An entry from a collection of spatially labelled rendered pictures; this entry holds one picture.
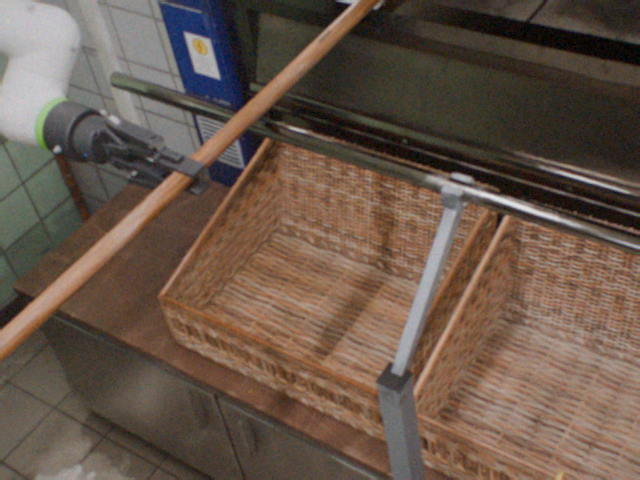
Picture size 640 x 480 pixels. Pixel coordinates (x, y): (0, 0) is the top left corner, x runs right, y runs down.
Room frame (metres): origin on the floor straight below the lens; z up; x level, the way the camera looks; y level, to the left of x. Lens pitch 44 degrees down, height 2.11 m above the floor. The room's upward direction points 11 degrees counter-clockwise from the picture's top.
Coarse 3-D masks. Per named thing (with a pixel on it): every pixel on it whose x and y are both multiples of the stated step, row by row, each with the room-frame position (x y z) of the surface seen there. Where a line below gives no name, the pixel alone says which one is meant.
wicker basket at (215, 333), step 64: (256, 192) 1.63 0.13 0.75; (320, 192) 1.62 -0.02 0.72; (384, 192) 1.52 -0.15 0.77; (192, 256) 1.46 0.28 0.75; (256, 256) 1.59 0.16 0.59; (320, 256) 1.55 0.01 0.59; (384, 256) 1.48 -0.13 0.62; (448, 256) 1.39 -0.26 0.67; (192, 320) 1.33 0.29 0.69; (256, 320) 1.38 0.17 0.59; (320, 320) 1.35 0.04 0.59; (384, 320) 1.31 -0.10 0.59; (448, 320) 1.20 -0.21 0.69; (320, 384) 1.11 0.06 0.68
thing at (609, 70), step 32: (288, 0) 1.70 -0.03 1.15; (320, 0) 1.65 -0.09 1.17; (352, 0) 1.61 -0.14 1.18; (384, 0) 1.59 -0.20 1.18; (416, 0) 1.57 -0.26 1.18; (416, 32) 1.51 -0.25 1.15; (448, 32) 1.46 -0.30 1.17; (480, 32) 1.42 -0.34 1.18; (512, 32) 1.40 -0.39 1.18; (544, 32) 1.38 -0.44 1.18; (576, 32) 1.36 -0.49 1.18; (544, 64) 1.34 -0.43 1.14; (576, 64) 1.30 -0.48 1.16; (608, 64) 1.26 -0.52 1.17
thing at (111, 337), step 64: (128, 192) 1.92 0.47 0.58; (64, 256) 1.72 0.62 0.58; (128, 256) 1.68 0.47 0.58; (64, 320) 1.57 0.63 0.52; (128, 320) 1.47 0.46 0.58; (128, 384) 1.46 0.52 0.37; (192, 384) 1.30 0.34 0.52; (256, 384) 1.22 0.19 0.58; (192, 448) 1.36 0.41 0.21; (256, 448) 1.20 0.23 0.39; (320, 448) 1.08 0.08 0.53; (384, 448) 1.01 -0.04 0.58
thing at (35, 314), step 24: (360, 0) 1.54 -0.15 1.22; (336, 24) 1.47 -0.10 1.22; (312, 48) 1.41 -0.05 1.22; (288, 72) 1.35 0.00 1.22; (264, 96) 1.30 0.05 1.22; (240, 120) 1.25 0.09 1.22; (216, 144) 1.20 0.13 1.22; (168, 192) 1.10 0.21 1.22; (144, 216) 1.06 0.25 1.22; (120, 240) 1.02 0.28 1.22; (96, 264) 0.98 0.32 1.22; (48, 288) 0.94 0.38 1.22; (72, 288) 0.94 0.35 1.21; (24, 312) 0.90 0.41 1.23; (48, 312) 0.91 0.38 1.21; (0, 336) 0.87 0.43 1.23; (24, 336) 0.87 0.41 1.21; (0, 360) 0.84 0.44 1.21
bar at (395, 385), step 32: (160, 96) 1.44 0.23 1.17; (192, 96) 1.41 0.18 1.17; (256, 128) 1.29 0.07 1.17; (288, 128) 1.26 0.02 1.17; (352, 160) 1.16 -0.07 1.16; (384, 160) 1.13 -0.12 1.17; (448, 192) 1.04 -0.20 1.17; (480, 192) 1.02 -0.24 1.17; (448, 224) 1.02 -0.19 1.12; (544, 224) 0.94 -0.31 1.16; (576, 224) 0.92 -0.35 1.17; (608, 224) 0.91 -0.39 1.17; (416, 320) 0.94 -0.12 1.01; (384, 384) 0.88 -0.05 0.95; (384, 416) 0.88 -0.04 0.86; (416, 416) 0.89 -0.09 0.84; (416, 448) 0.88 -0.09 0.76
